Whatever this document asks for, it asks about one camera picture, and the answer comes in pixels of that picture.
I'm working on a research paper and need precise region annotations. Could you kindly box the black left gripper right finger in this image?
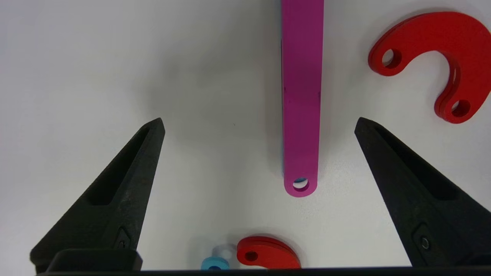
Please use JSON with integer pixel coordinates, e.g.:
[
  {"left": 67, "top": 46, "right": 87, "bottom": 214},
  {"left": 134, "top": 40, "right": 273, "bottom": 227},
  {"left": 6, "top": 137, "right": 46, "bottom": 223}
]
[{"left": 355, "top": 117, "right": 491, "bottom": 268}]

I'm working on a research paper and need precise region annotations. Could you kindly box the red C-shaped piece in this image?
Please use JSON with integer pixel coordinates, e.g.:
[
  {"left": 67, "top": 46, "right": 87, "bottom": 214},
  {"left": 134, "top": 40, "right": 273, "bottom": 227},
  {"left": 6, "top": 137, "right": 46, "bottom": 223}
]
[
  {"left": 367, "top": 11, "right": 491, "bottom": 124},
  {"left": 236, "top": 236, "right": 302, "bottom": 269}
]

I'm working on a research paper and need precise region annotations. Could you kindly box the long pink bar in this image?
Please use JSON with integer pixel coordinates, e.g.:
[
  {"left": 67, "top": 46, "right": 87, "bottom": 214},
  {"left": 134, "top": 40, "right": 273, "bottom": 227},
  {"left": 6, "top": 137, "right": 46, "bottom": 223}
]
[{"left": 281, "top": 0, "right": 325, "bottom": 198}]

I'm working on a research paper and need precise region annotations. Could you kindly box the long blue bar orange underside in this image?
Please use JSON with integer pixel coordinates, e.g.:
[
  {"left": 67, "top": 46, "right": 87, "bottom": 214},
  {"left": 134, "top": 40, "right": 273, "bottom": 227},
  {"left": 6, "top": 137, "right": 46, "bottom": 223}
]
[{"left": 201, "top": 243, "right": 237, "bottom": 271}]

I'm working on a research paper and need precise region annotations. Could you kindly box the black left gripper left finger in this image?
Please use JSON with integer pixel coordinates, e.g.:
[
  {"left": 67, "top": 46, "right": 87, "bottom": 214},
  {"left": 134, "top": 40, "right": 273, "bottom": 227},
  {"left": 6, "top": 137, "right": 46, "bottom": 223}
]
[{"left": 30, "top": 118, "right": 165, "bottom": 273}]

